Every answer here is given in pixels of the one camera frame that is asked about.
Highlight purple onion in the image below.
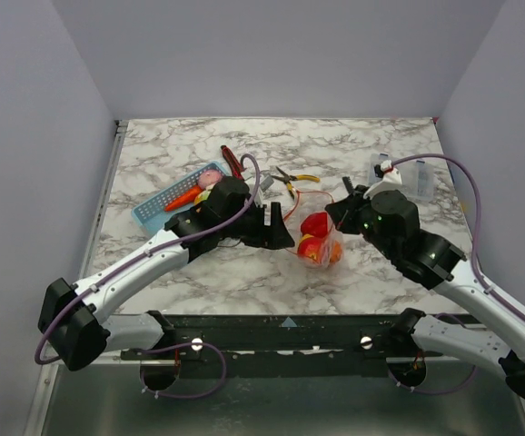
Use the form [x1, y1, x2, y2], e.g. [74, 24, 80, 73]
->
[197, 169, 223, 190]

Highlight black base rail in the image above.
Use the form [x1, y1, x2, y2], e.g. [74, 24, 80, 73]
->
[121, 315, 423, 379]

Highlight clear plastic parts box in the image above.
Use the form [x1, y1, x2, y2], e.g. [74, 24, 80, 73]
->
[367, 153, 435, 203]

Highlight red black utility knife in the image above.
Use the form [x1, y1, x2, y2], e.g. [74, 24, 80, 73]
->
[220, 145, 244, 180]

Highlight clear zip bag orange zipper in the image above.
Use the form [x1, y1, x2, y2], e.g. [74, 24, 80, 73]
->
[283, 190, 344, 269]

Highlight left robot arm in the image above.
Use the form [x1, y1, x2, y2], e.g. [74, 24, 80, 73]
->
[37, 176, 295, 371]

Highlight red apple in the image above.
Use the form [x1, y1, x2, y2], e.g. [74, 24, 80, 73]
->
[296, 237, 329, 266]

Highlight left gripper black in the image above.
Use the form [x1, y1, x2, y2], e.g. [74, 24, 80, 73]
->
[220, 201, 295, 250]

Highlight red bell pepper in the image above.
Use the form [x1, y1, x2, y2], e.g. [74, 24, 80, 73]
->
[300, 212, 331, 238]

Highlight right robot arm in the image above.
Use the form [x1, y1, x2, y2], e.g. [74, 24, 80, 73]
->
[325, 186, 525, 400]

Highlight blue plastic basket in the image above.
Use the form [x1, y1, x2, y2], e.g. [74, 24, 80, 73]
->
[131, 161, 229, 238]

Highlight aluminium frame rail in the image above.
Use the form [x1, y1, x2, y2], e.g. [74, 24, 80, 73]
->
[21, 120, 130, 436]

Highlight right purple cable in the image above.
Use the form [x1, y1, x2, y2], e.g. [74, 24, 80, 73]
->
[389, 153, 525, 395]

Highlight yellow handled pliers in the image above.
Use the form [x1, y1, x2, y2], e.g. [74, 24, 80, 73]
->
[272, 166, 321, 201]

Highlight orange carrot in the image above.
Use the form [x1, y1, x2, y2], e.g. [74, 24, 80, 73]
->
[164, 184, 203, 213]

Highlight yellow orange fruit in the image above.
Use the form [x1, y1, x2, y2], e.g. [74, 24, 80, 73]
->
[299, 233, 315, 244]

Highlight yellow bell pepper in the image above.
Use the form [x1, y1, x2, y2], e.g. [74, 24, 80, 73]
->
[193, 190, 212, 204]

